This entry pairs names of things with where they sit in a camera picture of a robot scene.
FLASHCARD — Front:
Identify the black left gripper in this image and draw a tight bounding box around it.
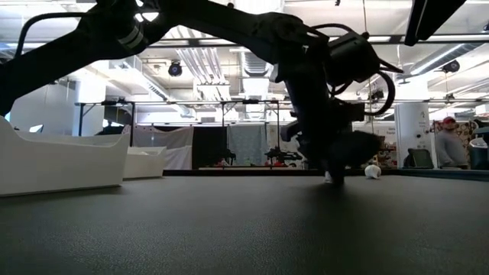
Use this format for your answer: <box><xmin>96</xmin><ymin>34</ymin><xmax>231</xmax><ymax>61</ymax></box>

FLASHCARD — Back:
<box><xmin>280</xmin><ymin>72</ymin><xmax>383</xmax><ymax>185</ymax></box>

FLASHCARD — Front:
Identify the white round pillar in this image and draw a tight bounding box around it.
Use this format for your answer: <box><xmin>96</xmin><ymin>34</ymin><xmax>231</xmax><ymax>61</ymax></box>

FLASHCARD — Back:
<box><xmin>393</xmin><ymin>102</ymin><xmax>432</xmax><ymax>169</ymax></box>

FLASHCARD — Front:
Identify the black chair back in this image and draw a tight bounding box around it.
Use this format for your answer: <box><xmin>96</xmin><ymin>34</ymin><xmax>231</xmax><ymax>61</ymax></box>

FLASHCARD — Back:
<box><xmin>405</xmin><ymin>147</ymin><xmax>436</xmax><ymax>170</ymax></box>

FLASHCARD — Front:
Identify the teal hanging cloth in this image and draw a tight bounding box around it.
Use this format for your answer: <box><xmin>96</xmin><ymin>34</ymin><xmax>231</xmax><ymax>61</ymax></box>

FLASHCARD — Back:
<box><xmin>228</xmin><ymin>124</ymin><xmax>268</xmax><ymax>167</ymax></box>

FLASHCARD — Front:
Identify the person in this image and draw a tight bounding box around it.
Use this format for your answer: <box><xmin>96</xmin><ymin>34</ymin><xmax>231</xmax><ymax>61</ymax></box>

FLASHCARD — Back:
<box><xmin>434</xmin><ymin>115</ymin><xmax>470</xmax><ymax>170</ymax></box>

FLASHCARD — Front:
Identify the black table mat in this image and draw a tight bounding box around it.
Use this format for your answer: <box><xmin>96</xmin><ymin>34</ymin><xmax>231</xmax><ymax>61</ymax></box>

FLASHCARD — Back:
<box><xmin>0</xmin><ymin>173</ymin><xmax>489</xmax><ymax>275</ymax></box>

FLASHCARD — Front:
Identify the black hanging cloth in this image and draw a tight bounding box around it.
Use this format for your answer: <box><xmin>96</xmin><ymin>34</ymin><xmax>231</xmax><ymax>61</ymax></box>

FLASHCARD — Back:
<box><xmin>192</xmin><ymin>125</ymin><xmax>229</xmax><ymax>168</ymax></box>

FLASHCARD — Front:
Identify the brown patterned curtain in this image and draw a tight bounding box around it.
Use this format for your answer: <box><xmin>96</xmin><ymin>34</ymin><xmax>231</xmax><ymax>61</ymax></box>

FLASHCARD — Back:
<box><xmin>456</xmin><ymin>120</ymin><xmax>479</xmax><ymax>146</ymax></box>

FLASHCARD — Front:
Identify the white hanging cloth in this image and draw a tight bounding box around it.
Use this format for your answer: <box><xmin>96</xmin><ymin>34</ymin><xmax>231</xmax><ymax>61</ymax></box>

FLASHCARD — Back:
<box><xmin>132</xmin><ymin>125</ymin><xmax>195</xmax><ymax>171</ymax></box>

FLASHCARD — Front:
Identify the overhead LED light bar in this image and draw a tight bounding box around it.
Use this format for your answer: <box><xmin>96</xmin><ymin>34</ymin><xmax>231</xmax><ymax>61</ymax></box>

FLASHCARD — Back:
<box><xmin>151</xmin><ymin>35</ymin><xmax>489</xmax><ymax>50</ymax></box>

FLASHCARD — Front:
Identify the white plastic basket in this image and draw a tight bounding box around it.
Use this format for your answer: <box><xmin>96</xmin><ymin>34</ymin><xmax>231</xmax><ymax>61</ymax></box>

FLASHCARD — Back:
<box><xmin>0</xmin><ymin>115</ymin><xmax>131</xmax><ymax>198</ymax></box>
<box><xmin>121</xmin><ymin>146</ymin><xmax>168</xmax><ymax>180</ymax></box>

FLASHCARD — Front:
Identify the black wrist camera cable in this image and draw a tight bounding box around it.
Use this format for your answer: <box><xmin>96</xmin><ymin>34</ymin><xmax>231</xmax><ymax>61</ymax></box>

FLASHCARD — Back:
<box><xmin>313</xmin><ymin>22</ymin><xmax>405</xmax><ymax>118</ymax></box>

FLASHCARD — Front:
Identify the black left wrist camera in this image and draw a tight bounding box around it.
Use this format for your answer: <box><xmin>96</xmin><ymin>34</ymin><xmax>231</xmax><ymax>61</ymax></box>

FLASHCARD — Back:
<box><xmin>328</xmin><ymin>31</ymin><xmax>383</xmax><ymax>83</ymax></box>

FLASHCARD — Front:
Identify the slanted silver ceiling duct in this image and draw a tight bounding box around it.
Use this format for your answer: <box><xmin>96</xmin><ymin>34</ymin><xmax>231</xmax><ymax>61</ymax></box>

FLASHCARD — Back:
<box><xmin>408</xmin><ymin>42</ymin><xmax>482</xmax><ymax>77</ymax></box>

